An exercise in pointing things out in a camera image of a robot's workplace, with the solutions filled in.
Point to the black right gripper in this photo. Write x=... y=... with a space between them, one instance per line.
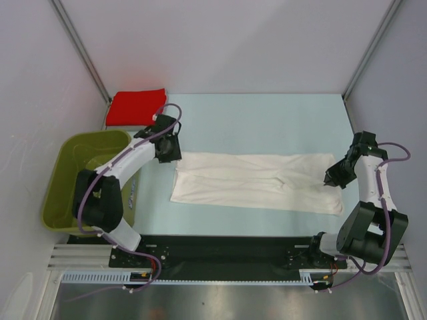
x=333 y=178

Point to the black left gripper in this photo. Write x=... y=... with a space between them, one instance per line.
x=175 y=154

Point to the white t shirt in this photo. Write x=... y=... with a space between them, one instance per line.
x=288 y=183

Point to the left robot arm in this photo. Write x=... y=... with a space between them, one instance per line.
x=98 y=193

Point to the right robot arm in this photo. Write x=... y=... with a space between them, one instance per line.
x=375 y=227

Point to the folded red t shirt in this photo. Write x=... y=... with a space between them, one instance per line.
x=133 y=106

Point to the white slotted cable duct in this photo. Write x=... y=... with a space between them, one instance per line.
x=135 y=278

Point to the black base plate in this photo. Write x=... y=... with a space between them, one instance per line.
x=215 y=258

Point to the aluminium front rail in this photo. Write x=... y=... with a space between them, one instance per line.
x=68 y=257

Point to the aluminium frame post left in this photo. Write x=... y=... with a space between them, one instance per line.
x=75 y=39

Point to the aluminium frame post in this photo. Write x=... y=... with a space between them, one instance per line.
x=373 y=45
x=75 y=39

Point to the aluminium frame post right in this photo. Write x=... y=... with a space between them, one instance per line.
x=373 y=45

